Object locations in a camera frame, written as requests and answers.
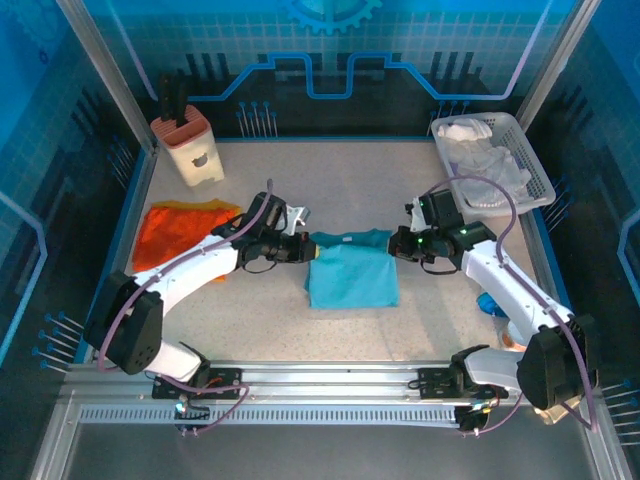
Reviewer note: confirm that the teal t-shirt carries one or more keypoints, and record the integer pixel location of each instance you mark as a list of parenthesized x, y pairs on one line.
[(352, 277)]

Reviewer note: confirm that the white plastic laundry basket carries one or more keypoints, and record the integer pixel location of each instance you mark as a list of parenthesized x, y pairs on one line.
[(525, 145)]

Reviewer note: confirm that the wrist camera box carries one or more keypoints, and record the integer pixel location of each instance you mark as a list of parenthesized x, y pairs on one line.
[(270, 212), (442, 207)]

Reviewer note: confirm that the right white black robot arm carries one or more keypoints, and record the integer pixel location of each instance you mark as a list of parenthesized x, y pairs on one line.
[(510, 285)]

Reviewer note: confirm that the cream pink knife block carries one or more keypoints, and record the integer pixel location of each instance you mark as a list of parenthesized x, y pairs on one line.
[(195, 155)]

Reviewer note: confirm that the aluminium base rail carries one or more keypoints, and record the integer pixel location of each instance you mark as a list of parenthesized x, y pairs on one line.
[(325, 375)]

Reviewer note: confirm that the small right controller board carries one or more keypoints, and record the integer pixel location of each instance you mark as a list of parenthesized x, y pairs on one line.
[(472, 417)]

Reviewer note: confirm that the yellow t-shirt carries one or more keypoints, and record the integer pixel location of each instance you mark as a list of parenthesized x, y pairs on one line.
[(200, 204)]

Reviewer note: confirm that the blue white plastic cup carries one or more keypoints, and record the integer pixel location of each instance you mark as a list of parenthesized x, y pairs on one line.
[(487, 304)]

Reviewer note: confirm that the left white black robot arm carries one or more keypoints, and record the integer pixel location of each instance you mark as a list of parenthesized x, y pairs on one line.
[(200, 260)]

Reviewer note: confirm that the aluminium frame post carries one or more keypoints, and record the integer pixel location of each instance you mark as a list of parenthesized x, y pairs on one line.
[(555, 60), (100, 60)]

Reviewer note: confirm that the white crumpled t-shirt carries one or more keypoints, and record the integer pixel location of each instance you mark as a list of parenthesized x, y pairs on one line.
[(465, 130), (492, 167)]

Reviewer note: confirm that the small controller board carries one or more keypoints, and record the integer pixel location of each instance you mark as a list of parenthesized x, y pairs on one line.
[(186, 407), (472, 417)]

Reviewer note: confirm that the clear glass jar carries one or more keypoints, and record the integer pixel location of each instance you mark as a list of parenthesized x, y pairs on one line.
[(550, 416)]

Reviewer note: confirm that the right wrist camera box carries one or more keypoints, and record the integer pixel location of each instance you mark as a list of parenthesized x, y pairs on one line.
[(442, 207)]

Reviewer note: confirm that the orange t-shirt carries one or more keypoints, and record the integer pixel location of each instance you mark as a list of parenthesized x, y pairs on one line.
[(170, 235)]

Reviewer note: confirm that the lavender cloth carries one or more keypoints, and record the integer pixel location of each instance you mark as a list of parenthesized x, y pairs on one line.
[(454, 167)]

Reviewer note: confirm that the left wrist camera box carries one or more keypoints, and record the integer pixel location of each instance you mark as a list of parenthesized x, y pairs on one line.
[(270, 212)]

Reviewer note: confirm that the small left controller board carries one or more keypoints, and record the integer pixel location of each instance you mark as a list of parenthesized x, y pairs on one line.
[(186, 407)]

